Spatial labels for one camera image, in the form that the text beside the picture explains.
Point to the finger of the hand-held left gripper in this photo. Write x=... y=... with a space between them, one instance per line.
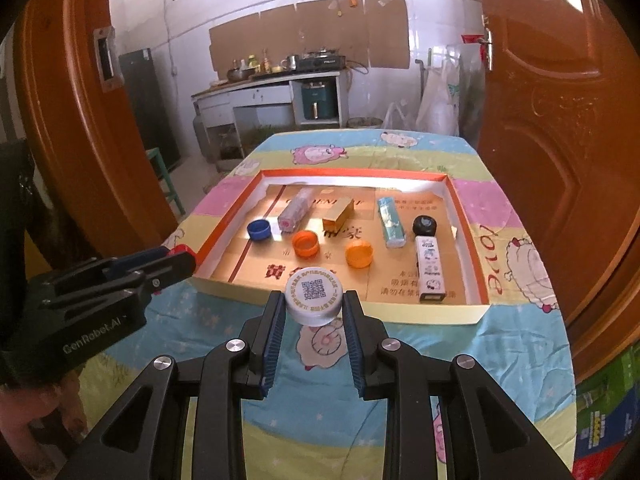
x=120 y=262
x=165 y=272

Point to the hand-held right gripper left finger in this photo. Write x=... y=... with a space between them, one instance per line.
x=273 y=342

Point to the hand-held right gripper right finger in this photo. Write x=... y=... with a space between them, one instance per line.
x=353 y=346

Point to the red bottle cap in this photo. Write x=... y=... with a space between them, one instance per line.
x=182 y=250

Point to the white bottle cap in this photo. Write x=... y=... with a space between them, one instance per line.
x=314 y=290

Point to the gold rectangular box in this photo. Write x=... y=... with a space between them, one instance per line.
x=337 y=217

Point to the black bottle cap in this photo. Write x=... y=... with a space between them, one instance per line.
x=425 y=225

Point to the orange shallow cardboard tray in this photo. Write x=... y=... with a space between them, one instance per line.
x=472 y=240

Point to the person's left forearm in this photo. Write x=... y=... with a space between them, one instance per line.
x=30 y=410

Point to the orange bottle cap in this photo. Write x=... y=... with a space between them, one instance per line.
x=360 y=254
x=306 y=245

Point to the cartoon sheep printed cloth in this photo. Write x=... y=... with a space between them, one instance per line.
x=450 y=360

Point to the green stool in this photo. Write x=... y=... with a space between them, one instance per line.
x=162 y=170

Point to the blue bottle cap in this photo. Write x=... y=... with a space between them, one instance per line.
x=260 y=231

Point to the white cartoon print lighter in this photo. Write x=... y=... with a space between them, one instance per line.
x=431 y=270

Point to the brown wooden door with latch plate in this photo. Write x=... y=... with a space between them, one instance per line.
x=75 y=160

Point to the teal lighter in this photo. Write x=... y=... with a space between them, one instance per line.
x=391 y=222

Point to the pink clear plastic tube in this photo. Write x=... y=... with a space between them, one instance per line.
x=295 y=210

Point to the dark refrigerator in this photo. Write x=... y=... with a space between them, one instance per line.
x=150 y=110

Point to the kitchen counter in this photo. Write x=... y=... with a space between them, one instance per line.
x=260 y=100

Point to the metal latch plate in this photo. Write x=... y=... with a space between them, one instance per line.
x=106 y=57

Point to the metal wok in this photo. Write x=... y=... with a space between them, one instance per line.
x=240 y=75

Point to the round basket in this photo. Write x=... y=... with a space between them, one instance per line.
x=365 y=123

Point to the row of seasoning bottles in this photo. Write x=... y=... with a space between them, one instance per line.
x=262 y=64

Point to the teal air fryer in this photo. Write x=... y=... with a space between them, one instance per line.
x=319 y=100

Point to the clear plastic bag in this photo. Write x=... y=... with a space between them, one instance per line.
x=400 y=117

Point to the green printed carton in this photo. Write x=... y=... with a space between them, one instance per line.
x=600 y=425

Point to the gas stove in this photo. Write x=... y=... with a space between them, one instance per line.
x=322 y=62

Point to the hanging white plastic bag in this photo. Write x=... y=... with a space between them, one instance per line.
x=439 y=97

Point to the cardboard sheets on wall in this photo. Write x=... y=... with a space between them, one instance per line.
x=310 y=35

